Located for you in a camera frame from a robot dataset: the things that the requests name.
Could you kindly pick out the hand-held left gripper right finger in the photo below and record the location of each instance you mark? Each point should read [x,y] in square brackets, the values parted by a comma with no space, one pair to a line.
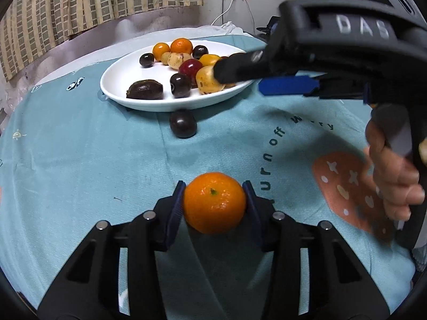
[255,220]

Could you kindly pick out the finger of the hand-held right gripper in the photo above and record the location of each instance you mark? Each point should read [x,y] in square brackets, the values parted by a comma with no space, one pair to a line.
[283,85]
[240,66]

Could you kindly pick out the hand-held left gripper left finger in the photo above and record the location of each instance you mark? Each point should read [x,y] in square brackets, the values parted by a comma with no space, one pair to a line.
[175,208]

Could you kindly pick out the yellow orange citrus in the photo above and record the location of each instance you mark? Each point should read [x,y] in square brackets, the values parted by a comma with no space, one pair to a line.
[208,60]

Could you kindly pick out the yellow round fruit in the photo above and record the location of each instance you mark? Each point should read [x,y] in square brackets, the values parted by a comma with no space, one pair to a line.
[206,81]

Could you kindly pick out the large orange mandarin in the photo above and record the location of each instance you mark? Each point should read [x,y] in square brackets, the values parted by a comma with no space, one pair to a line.
[214,203]

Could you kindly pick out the dark purple plum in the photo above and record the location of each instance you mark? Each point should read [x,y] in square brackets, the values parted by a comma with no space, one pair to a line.
[200,51]
[146,60]
[182,123]

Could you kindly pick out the dark red plum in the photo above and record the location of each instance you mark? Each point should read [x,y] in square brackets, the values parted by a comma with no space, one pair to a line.
[180,85]

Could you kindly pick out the tan round passion fruit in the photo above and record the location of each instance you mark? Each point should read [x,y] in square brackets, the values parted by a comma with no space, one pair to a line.
[176,61]

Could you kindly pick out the small yellow fruit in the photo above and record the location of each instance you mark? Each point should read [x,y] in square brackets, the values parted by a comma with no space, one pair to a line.
[165,57]

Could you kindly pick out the dark purple passion fruit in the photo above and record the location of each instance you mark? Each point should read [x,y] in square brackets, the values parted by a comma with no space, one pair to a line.
[145,90]

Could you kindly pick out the white oval plate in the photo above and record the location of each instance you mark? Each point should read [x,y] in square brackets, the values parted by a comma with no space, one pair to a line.
[120,76]

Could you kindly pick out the person's right hand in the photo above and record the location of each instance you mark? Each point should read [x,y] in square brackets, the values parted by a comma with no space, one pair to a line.
[393,180]

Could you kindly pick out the small orange mandarin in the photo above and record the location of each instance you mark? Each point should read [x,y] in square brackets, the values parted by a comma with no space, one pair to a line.
[181,46]

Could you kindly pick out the beige checked curtain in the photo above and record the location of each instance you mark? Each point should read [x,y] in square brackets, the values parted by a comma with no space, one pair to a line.
[83,0]

